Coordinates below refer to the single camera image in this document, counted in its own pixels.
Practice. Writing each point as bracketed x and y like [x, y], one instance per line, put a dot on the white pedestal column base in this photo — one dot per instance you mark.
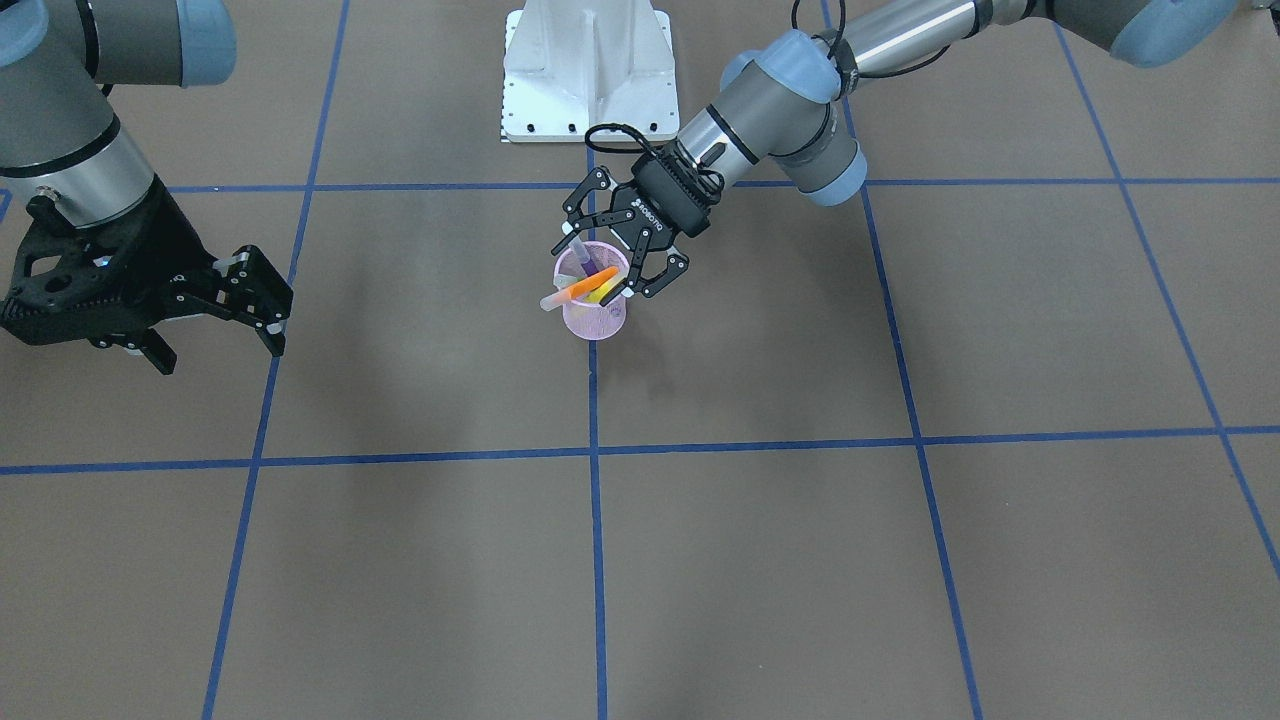
[571, 65]

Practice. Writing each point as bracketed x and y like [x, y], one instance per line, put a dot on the pink mesh pen holder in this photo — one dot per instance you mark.
[598, 322]

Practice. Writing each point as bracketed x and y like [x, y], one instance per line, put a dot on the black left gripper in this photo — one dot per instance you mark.
[668, 201]

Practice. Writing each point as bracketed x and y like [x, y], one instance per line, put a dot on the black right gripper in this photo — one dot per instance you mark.
[166, 243]

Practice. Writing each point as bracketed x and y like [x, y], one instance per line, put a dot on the purple highlighter pen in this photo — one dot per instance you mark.
[582, 254]

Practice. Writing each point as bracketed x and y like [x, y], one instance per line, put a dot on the blue tape grid lines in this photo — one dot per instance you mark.
[997, 438]

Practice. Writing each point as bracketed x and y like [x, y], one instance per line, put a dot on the orange highlighter pen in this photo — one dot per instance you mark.
[578, 289]

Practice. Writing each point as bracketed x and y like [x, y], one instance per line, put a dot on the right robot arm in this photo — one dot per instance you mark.
[66, 157]

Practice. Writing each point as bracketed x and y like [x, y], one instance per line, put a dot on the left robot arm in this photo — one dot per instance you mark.
[782, 103]

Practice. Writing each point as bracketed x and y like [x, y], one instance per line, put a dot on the yellow highlighter pen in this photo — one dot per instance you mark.
[604, 290]

